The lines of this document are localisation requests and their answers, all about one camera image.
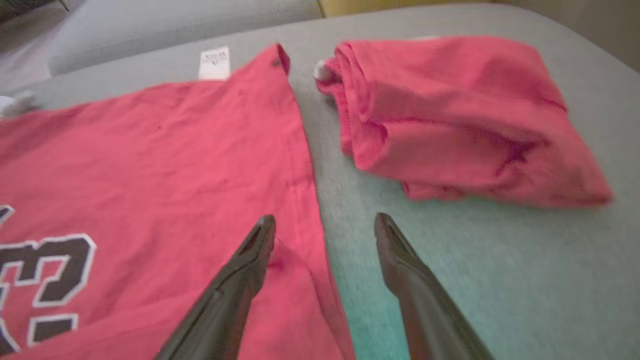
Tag red shorts with white trim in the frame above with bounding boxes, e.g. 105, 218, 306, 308
314, 35, 613, 208

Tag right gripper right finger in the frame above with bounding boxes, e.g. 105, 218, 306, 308
374, 212, 497, 360

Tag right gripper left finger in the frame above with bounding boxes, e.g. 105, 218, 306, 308
154, 214, 277, 360

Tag red and white basketball jersey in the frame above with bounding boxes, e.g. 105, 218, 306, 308
0, 42, 357, 360

